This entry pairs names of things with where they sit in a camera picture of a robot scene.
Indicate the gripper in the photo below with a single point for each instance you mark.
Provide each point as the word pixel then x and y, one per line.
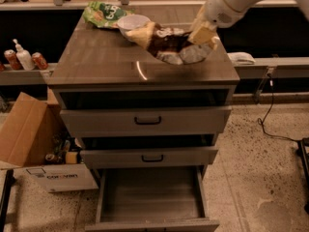
pixel 218 13

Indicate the brown chip bag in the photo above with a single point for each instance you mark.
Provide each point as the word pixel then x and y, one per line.
pixel 171 45

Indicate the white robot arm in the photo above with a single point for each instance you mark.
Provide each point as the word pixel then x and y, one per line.
pixel 224 14

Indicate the top drawer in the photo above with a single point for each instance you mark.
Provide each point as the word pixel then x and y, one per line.
pixel 145 122

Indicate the drawer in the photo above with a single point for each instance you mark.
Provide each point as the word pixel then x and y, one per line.
pixel 145 122
pixel 155 157
pixel 160 199

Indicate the green chip bag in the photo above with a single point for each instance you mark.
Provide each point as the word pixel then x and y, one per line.
pixel 104 15

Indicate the grey drawer cabinet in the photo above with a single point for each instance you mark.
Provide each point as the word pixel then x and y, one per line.
pixel 101 70

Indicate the middle drawer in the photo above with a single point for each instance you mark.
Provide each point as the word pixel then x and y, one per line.
pixel 155 157

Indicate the bottom drawer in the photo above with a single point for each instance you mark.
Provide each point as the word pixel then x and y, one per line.
pixel 160 199

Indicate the white folded cloth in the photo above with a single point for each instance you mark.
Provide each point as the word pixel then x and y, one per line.
pixel 241 58

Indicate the white bowl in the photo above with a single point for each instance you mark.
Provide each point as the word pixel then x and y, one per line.
pixel 130 22

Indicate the right red soda can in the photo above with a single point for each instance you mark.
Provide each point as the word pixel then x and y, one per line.
pixel 39 61

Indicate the red soda can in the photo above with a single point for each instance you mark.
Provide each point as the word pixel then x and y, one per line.
pixel 10 55
pixel 39 61

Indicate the white pump bottle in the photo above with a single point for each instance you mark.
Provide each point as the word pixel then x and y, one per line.
pixel 24 57

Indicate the yellow sponge in box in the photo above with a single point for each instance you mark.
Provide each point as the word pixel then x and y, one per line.
pixel 72 158

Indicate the left red soda can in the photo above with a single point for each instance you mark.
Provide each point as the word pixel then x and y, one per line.
pixel 10 55

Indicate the cardboard box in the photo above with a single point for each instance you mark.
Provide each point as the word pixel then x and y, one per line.
pixel 34 129

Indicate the can in box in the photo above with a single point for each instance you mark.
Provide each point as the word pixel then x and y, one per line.
pixel 52 159

